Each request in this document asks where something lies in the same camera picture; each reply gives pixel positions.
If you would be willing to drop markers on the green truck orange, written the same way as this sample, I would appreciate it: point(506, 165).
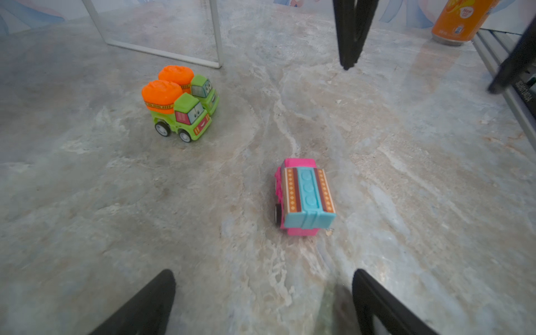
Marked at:
point(175, 111)
point(198, 86)

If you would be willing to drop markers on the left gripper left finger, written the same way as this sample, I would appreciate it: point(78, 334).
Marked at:
point(147, 312)

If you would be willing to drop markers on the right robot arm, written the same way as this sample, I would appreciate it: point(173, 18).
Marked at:
point(523, 55)

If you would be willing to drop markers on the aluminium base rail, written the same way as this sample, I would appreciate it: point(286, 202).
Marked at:
point(495, 48)

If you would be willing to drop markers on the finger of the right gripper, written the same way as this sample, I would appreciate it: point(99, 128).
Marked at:
point(364, 13)
point(344, 12)

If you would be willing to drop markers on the orange drink can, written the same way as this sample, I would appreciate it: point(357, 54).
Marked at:
point(460, 20)

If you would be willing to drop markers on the wooden two-tier shelf white frame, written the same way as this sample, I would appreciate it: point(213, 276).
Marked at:
point(186, 31)

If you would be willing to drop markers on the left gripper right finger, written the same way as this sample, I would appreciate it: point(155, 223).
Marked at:
point(379, 312)

